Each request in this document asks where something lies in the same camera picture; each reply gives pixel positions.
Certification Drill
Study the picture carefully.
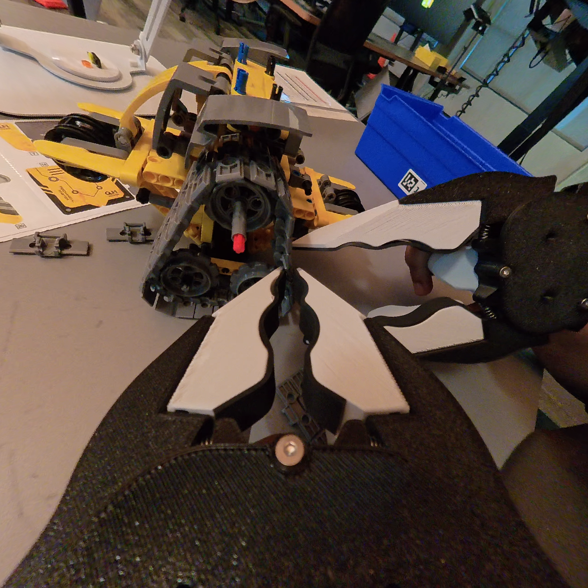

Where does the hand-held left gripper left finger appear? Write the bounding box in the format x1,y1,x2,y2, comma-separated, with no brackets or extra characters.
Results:
166,267,285,432

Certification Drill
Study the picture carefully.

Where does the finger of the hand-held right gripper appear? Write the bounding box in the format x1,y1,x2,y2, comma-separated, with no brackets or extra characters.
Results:
367,296,487,355
292,200,483,253

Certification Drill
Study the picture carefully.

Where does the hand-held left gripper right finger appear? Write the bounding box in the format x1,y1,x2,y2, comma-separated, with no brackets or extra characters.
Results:
293,268,411,436

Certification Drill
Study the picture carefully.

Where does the grey toy track belt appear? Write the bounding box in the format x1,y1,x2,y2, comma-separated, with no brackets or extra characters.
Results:
140,158,297,320

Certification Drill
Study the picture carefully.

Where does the yellow toy brick robot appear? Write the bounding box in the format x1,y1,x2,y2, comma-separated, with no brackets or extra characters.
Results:
33,39,366,320

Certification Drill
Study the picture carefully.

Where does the single grey track link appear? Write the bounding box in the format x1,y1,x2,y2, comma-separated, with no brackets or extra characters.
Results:
10,233,91,258
106,222,155,243

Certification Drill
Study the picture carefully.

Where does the person's right forearm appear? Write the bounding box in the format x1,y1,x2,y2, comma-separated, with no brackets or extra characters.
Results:
533,328,588,416

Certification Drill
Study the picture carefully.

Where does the person's right hand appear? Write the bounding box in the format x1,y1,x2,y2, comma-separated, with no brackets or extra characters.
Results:
404,246,435,297

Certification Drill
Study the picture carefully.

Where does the blue storage bin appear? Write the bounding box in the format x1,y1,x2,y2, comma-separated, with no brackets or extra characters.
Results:
355,84,534,199

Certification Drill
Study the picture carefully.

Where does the grey angled panel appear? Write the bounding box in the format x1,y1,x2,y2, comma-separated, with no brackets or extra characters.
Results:
356,60,391,121

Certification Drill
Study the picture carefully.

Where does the white printed paper sheet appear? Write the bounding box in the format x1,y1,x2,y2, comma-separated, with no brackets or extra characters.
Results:
275,66,360,124

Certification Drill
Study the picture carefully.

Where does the yellow box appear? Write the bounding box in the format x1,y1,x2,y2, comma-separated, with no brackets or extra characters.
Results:
416,46,449,70

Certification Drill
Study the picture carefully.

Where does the far workbench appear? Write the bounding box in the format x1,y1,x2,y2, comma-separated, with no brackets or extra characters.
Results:
276,0,470,89

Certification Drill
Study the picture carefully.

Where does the person's clothed body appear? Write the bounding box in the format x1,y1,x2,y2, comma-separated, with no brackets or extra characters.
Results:
501,413,588,588

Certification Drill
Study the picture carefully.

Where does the printed instruction sheet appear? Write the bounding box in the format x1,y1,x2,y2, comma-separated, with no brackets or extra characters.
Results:
0,117,138,243

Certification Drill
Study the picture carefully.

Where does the wooden desk black frame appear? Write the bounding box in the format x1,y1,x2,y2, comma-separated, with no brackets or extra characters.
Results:
498,43,588,161

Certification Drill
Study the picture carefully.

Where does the hanging black chain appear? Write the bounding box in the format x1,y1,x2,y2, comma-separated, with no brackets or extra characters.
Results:
455,28,530,118

